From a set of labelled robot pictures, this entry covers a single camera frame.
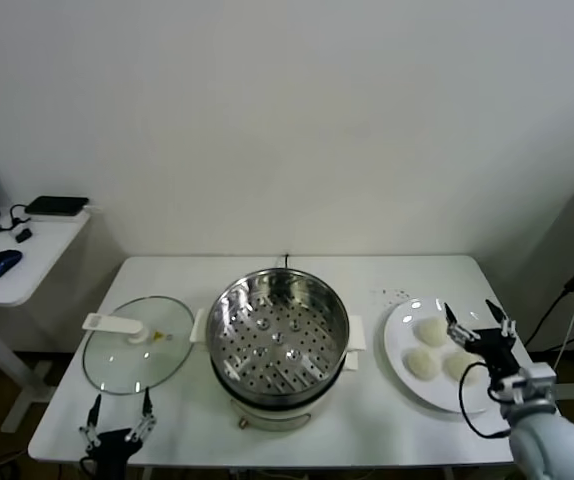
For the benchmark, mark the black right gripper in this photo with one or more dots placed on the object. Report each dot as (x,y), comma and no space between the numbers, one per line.
(492,347)

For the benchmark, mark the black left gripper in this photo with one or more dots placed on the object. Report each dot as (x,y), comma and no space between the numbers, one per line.
(112,447)

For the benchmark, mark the small black dongle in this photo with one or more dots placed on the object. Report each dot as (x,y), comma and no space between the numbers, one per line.
(23,235)

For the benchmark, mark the stainless steel steamer basket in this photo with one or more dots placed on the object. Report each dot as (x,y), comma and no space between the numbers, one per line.
(277,350)

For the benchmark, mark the flat black box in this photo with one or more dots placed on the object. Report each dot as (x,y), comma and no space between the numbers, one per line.
(57,204)

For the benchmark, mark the white electric cooker pot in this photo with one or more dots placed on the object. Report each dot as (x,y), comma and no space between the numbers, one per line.
(272,420)

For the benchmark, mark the white steamed baozi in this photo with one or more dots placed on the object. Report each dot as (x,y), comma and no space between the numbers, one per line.
(454,365)
(432,331)
(421,362)

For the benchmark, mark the blue computer mouse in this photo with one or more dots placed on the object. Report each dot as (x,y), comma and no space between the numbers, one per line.
(1,263)

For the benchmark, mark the white side desk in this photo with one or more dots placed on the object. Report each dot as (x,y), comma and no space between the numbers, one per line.
(27,280)

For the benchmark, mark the white round plate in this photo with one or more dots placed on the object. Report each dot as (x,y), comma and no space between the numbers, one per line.
(407,330)

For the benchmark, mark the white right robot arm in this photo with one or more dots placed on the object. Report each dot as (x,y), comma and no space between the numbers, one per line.
(552,445)

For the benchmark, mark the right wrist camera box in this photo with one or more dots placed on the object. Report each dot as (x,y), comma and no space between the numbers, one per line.
(522,382)

